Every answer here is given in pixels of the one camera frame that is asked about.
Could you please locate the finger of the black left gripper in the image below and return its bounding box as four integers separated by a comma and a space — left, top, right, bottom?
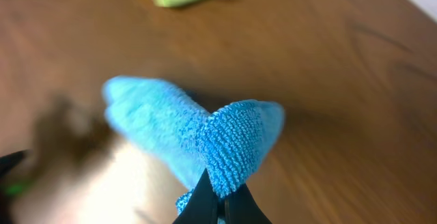
0, 150, 27, 178

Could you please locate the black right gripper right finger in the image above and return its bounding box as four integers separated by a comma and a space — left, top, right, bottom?
224, 184, 271, 224

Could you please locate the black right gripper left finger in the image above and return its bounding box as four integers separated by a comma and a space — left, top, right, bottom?
173, 169, 219, 224

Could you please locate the blue microfiber cloth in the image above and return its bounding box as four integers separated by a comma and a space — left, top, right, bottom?
102, 76, 285, 224

